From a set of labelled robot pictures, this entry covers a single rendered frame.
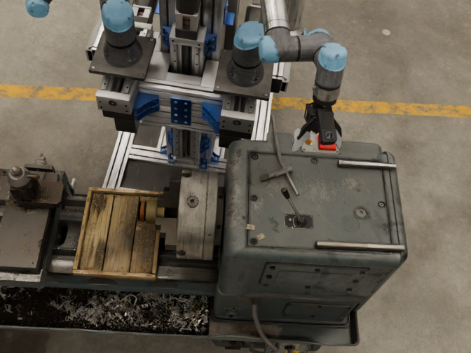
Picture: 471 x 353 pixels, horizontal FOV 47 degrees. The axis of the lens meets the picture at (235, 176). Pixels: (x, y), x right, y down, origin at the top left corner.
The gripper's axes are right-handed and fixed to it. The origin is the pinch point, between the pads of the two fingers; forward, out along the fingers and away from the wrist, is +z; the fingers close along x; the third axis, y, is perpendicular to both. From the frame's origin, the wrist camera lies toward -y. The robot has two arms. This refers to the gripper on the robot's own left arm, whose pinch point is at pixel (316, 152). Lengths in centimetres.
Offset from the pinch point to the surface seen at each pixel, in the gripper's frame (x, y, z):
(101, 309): 76, 7, 85
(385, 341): -62, 7, 144
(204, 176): 34.0, 10.8, 17.6
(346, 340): -24, -15, 95
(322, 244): 0.5, -20.7, 20.0
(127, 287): 65, 7, 72
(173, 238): 46, -2, 33
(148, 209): 54, 8, 29
